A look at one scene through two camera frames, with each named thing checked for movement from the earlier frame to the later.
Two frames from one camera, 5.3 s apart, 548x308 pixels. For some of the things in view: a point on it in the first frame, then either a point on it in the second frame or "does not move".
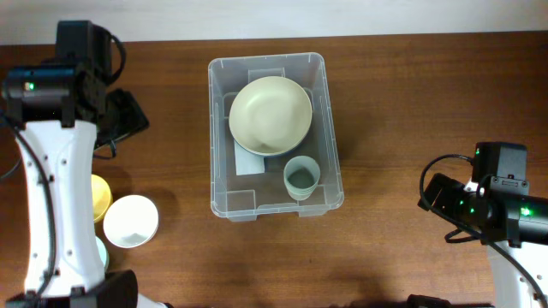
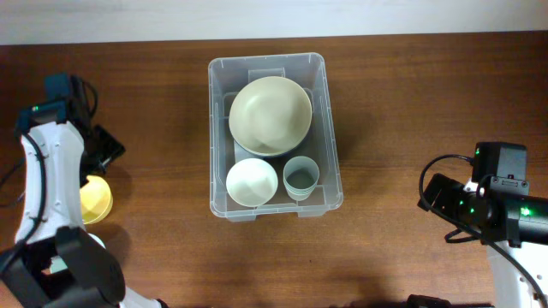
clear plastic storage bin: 273,147 does not move
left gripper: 138,119 -> 116,151
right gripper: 451,189 does not move
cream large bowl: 269,115 does not move
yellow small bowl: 102,198 does not move
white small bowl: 130,221 -> 252,182
